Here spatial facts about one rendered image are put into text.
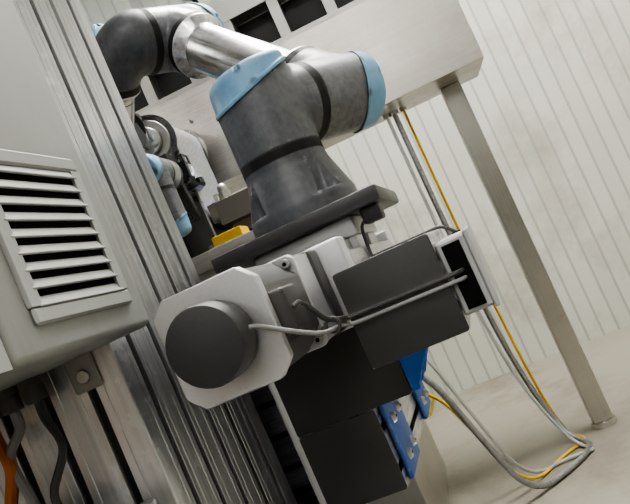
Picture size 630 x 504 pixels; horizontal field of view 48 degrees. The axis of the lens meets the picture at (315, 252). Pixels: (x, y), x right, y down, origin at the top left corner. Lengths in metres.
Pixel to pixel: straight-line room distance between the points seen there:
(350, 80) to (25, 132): 0.54
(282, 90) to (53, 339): 0.54
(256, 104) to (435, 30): 1.28
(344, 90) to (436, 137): 2.48
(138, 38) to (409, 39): 1.04
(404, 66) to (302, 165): 1.25
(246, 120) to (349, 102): 0.16
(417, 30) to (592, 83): 1.53
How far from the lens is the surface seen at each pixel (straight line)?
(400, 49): 2.13
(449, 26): 2.15
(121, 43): 1.29
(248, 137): 0.92
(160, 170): 1.54
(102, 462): 0.66
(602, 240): 3.49
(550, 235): 3.46
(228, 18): 2.25
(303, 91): 0.95
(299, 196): 0.88
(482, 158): 2.24
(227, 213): 1.77
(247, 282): 0.50
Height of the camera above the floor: 0.73
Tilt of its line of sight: 3 degrees up
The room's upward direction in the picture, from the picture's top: 24 degrees counter-clockwise
